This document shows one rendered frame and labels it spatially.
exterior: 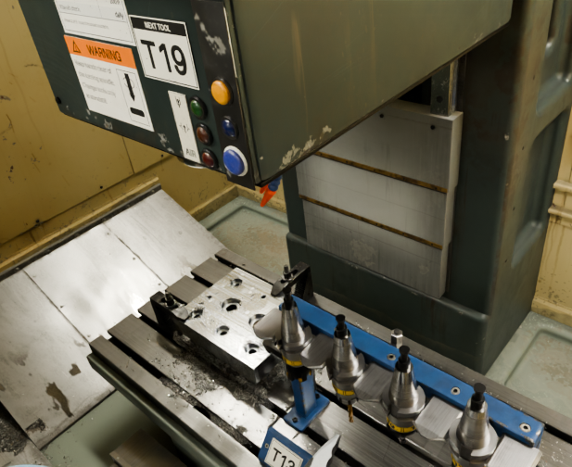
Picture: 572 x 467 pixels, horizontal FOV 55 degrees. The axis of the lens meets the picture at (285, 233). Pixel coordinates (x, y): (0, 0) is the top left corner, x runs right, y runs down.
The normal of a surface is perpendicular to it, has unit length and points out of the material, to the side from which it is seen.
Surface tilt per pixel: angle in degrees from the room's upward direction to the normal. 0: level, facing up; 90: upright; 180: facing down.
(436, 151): 90
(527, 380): 0
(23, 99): 90
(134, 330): 0
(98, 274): 24
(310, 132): 90
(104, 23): 90
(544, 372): 0
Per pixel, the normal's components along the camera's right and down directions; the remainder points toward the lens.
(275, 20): 0.74, 0.32
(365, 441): -0.11, -0.81
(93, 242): 0.19, -0.61
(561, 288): -0.66, 0.50
